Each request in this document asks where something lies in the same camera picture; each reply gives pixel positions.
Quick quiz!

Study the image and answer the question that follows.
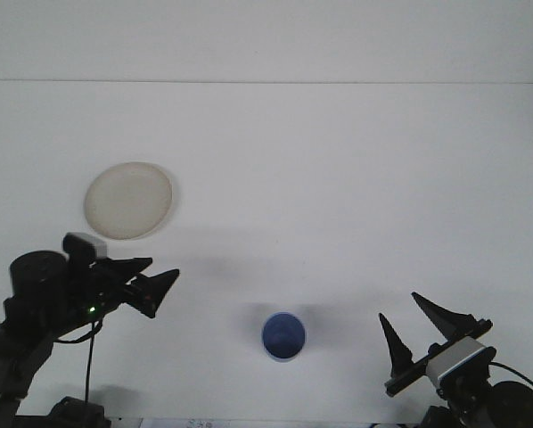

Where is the pale blue cup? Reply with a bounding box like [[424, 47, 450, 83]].
[[260, 311, 307, 363]]

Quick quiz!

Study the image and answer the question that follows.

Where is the pale round plate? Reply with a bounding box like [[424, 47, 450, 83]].
[[83, 160, 175, 242]]

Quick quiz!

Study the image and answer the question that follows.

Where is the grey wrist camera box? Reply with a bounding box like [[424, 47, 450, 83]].
[[61, 232, 111, 260], [425, 337, 494, 390]]

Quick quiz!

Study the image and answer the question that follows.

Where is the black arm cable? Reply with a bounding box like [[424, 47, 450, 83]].
[[52, 309, 105, 405], [488, 361, 533, 402]]

